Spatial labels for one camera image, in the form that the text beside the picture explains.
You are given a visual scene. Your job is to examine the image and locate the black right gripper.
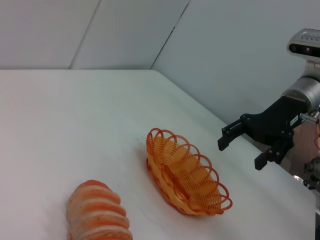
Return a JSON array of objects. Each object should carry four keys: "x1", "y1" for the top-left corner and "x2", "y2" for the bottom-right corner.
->
[{"x1": 217, "y1": 95, "x2": 310, "y2": 172}]

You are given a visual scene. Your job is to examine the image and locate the orange plastic wicker basket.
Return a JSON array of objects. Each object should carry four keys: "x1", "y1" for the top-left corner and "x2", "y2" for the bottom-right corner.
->
[{"x1": 145, "y1": 127, "x2": 233, "y2": 216}]

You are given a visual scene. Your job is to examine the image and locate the orange striped bread loaf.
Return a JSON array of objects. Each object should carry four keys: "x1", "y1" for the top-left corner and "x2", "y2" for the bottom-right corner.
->
[{"x1": 66, "y1": 179, "x2": 134, "y2": 240}]

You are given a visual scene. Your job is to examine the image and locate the silver connector plug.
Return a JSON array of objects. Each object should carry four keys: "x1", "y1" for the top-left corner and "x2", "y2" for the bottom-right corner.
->
[{"x1": 299, "y1": 111, "x2": 320, "y2": 125}]

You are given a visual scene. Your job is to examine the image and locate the grey background equipment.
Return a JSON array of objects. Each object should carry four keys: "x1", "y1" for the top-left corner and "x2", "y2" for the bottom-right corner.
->
[{"x1": 293, "y1": 156, "x2": 320, "y2": 193}]

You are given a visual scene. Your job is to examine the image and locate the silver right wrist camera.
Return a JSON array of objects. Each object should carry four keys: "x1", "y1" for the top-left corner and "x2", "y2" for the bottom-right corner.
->
[{"x1": 286, "y1": 28, "x2": 320, "y2": 78}]

